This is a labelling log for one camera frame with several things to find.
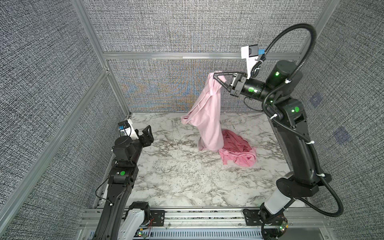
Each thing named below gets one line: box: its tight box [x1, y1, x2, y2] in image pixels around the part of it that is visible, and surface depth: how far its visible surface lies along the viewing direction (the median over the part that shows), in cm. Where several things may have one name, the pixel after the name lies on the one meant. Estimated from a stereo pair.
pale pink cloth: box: [180, 71, 227, 152], surface depth 60 cm
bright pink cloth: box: [219, 147, 257, 167], surface depth 94 cm
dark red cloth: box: [222, 129, 252, 152], surface depth 92 cm
